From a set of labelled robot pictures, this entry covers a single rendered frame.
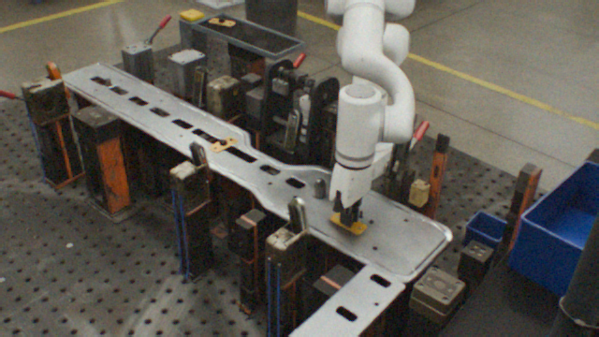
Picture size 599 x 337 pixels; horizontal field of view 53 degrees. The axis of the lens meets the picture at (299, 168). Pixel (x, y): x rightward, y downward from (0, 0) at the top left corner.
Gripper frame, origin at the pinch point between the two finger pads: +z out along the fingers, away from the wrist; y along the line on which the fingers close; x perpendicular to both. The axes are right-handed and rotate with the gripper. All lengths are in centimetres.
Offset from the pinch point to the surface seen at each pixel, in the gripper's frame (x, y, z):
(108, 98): -92, 0, 3
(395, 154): -0.9, -19.5, -6.4
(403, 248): 13.6, -2.2, 3.5
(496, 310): 37.9, 3.9, 0.6
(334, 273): 5.7, 12.6, 5.5
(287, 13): -225, -239, 75
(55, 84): -102, 11, -2
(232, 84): -60, -22, -4
